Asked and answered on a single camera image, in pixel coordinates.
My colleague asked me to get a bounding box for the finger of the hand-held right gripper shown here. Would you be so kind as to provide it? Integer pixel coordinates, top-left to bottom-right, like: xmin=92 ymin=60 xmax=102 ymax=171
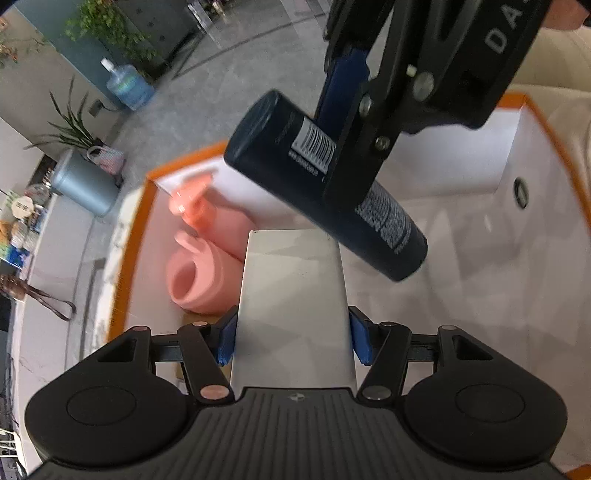
xmin=322 ymin=60 xmax=437 ymax=212
xmin=315 ymin=0 xmax=398 ymax=136

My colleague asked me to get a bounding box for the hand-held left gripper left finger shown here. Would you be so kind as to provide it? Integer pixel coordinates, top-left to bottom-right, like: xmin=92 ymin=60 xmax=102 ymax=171
xmin=92 ymin=306 xmax=239 ymax=405

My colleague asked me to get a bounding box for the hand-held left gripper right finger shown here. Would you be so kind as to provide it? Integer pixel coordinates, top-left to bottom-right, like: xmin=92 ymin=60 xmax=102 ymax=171
xmin=348 ymin=305 xmax=496 ymax=402

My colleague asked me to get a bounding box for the pink cylindrical cup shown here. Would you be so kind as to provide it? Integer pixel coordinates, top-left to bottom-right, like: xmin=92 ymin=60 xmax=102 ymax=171
xmin=166 ymin=233 xmax=244 ymax=315

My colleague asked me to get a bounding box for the white rectangular box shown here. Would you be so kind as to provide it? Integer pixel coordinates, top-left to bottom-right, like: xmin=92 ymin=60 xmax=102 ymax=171
xmin=230 ymin=229 xmax=361 ymax=394

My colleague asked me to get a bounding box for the black cylindrical bottle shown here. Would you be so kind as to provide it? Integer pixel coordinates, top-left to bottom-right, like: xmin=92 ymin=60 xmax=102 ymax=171
xmin=224 ymin=90 xmax=428 ymax=282

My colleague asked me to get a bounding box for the orange cardboard box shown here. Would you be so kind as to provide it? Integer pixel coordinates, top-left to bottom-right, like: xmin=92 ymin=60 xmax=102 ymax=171
xmin=107 ymin=92 xmax=591 ymax=480

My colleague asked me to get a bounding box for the pink pump bottle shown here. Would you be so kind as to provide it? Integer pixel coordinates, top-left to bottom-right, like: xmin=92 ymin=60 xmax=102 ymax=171
xmin=168 ymin=173 xmax=257 ymax=260

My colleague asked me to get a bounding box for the person's right hand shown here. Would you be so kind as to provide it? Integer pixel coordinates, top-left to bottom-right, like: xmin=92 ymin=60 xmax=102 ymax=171
xmin=551 ymin=0 xmax=589 ymax=31

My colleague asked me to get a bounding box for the dark grey dresser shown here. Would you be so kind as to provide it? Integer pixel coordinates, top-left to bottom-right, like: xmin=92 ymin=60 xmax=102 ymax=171
xmin=115 ymin=0 xmax=206 ymax=71

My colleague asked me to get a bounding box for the marble television console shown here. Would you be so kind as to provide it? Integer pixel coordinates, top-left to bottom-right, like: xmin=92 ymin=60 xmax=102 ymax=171
xmin=0 ymin=154 xmax=102 ymax=462

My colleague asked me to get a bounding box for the blue-grey trash can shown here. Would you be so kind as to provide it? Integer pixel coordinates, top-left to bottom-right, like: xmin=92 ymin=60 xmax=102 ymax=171
xmin=50 ymin=148 xmax=122 ymax=218

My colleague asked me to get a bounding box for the small woven bag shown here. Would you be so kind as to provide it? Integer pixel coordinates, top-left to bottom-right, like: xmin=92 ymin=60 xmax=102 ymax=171
xmin=87 ymin=144 xmax=127 ymax=175

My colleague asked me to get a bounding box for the blue water jug with pump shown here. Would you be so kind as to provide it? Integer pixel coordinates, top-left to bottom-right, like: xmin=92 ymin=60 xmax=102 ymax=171
xmin=102 ymin=59 xmax=156 ymax=112

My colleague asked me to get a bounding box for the white round fan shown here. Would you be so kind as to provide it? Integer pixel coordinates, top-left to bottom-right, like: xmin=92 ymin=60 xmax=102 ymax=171
xmin=11 ymin=194 xmax=36 ymax=221

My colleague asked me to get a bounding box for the trailing plant on dresser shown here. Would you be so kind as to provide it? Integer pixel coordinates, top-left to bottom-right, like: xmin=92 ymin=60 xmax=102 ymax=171
xmin=65 ymin=0 xmax=160 ymax=63

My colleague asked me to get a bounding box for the tall leafy floor plant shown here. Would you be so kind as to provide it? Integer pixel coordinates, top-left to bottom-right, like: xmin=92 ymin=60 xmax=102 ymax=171
xmin=25 ymin=76 xmax=100 ymax=151

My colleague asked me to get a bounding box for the brown bag with strap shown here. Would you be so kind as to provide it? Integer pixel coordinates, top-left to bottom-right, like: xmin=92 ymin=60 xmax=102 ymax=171
xmin=0 ymin=274 xmax=77 ymax=322

